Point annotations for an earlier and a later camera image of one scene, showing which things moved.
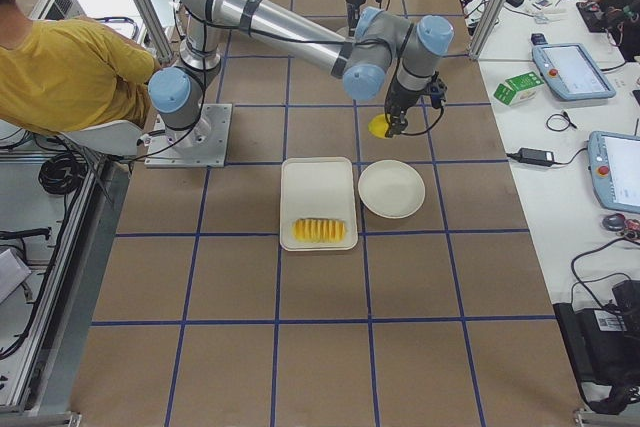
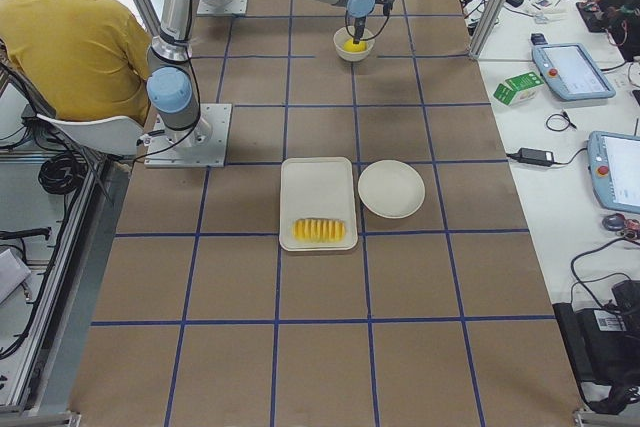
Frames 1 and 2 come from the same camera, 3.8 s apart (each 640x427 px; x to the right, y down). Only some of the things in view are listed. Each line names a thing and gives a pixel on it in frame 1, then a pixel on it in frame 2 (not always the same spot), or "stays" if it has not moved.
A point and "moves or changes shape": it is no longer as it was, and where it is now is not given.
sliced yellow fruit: x=319 y=230 stays
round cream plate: x=391 y=189 stays
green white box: x=518 y=89 stays
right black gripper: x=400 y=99 → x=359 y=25
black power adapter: x=536 y=157 stays
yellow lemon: x=378 y=126 moves or changes shape
